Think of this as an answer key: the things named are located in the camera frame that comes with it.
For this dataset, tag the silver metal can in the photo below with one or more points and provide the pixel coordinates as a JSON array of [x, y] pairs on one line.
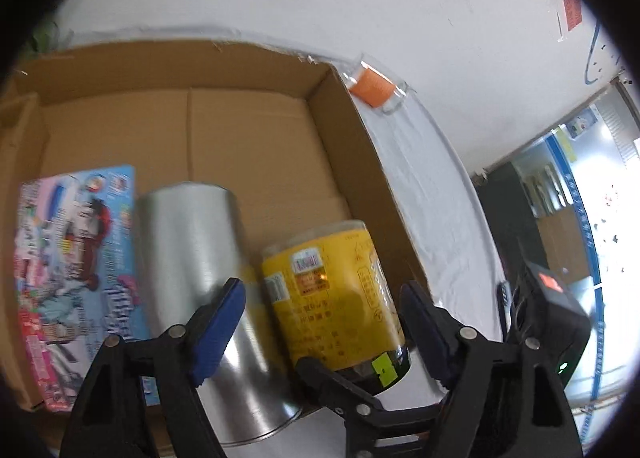
[[190, 248]]

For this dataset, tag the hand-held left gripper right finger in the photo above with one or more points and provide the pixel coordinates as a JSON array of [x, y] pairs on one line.
[[425, 335]]

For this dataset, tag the red wall sticker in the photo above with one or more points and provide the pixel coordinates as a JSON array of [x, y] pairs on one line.
[[573, 13]]

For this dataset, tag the glass cup with orange label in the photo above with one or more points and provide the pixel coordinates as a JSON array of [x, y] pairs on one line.
[[372, 87]]

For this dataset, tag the colourful toy box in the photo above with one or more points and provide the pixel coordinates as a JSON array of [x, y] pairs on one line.
[[65, 258]]

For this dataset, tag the yellow label jar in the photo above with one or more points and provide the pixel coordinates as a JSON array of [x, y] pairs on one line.
[[330, 298]]

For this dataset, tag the dark cabinet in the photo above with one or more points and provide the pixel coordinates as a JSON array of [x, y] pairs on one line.
[[505, 218]]

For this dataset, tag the green plant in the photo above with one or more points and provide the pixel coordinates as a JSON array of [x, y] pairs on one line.
[[49, 38]]

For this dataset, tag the cardboard box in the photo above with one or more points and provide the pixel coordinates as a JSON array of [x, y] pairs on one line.
[[240, 138]]

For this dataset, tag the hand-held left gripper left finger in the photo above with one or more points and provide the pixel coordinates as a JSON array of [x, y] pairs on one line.
[[220, 333]]

